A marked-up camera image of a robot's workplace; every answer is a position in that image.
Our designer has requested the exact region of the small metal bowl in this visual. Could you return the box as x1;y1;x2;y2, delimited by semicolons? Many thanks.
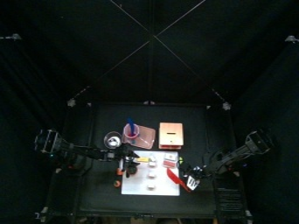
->
103;130;125;151

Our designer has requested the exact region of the red toy knife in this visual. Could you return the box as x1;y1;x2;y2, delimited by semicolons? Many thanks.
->
166;167;193;193

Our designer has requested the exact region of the pink plastic cup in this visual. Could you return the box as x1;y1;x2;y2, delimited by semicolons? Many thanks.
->
123;122;141;139

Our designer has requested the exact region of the pink transparent tray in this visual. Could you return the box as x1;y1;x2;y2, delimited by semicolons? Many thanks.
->
122;124;157;151

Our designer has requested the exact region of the white cutting board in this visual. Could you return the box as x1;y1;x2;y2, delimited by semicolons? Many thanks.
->
121;150;182;197

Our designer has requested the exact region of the blue plastic utensil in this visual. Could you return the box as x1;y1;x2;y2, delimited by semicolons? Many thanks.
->
126;117;138;138

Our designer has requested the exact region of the thin diagonal cord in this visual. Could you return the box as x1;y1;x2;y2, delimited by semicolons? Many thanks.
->
107;0;229;103
71;0;207;102

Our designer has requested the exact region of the red and white toy piece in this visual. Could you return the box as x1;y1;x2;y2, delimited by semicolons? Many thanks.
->
163;153;178;169

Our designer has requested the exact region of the orange wooden box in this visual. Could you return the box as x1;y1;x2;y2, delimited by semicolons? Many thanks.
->
158;122;185;151

